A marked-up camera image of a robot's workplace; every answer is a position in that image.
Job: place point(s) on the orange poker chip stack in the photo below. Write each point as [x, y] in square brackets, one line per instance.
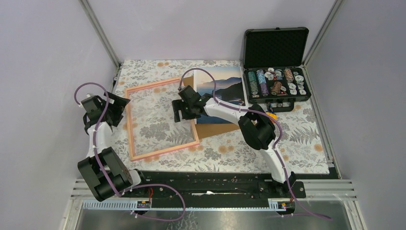
[288, 75]
[276, 88]

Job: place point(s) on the blue yellow toy car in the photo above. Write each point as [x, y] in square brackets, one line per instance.
[273, 115]

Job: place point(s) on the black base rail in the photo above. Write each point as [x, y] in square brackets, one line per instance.
[207, 189]

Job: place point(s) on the black poker chip case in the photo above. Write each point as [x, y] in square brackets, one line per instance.
[274, 50]

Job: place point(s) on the brown cardboard backing board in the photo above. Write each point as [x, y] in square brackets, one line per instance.
[211, 126]

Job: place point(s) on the blue purple poker chip stack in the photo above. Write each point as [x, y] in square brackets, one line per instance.
[262, 82]

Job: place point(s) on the green poker chip stack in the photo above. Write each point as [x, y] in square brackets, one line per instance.
[252, 83]

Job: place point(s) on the lower orange poker chip stack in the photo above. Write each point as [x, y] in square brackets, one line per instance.
[276, 88]

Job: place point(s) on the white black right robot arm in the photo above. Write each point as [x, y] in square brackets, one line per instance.
[257, 128]

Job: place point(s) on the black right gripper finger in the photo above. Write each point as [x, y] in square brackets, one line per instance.
[190, 114]
[177, 106]

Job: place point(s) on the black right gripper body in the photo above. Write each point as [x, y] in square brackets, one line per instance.
[188, 105]

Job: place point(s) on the pink wooden picture frame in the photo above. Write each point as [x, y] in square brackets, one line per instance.
[150, 122]

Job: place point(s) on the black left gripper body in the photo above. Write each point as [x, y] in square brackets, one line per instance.
[104, 105]

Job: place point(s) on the seascape photo print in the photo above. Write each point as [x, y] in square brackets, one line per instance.
[205, 81]

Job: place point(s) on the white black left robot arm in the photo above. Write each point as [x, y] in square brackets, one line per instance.
[102, 169]

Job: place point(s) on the upper orange poker chip stack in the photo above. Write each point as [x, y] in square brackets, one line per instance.
[288, 75]

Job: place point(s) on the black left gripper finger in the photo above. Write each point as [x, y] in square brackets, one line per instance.
[114, 116]
[114, 103]

